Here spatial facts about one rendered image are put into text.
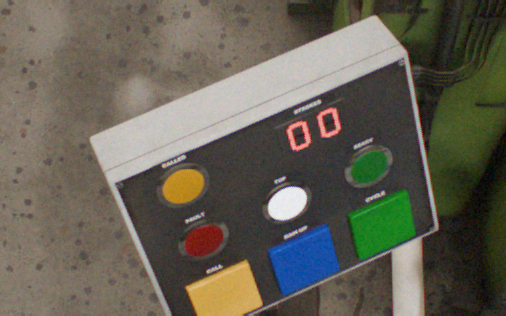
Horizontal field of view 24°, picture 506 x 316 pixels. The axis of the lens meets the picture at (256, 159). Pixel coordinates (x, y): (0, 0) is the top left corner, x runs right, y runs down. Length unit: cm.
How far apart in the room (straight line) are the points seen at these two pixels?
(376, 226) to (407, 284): 38
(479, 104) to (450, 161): 26
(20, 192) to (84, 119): 20
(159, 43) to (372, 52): 136
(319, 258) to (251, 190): 14
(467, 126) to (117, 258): 83
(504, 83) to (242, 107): 65
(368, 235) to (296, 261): 9
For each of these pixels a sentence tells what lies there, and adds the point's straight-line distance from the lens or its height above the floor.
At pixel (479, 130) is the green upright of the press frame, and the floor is 51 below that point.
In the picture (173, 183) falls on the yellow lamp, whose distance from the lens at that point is 125.
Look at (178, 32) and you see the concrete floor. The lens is 261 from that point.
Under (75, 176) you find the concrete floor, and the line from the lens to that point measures 252.
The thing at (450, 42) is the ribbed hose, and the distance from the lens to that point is 161.
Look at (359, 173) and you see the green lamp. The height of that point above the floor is 109.
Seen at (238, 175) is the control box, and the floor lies 115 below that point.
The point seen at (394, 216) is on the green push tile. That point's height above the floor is 102.
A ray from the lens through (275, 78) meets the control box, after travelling 128.
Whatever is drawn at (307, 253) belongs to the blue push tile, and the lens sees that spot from 138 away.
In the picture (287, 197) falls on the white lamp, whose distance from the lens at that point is 132.
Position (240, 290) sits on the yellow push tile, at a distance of 138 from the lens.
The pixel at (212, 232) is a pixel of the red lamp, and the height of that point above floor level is 110.
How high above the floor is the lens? 236
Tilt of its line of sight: 71 degrees down
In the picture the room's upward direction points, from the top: 3 degrees counter-clockwise
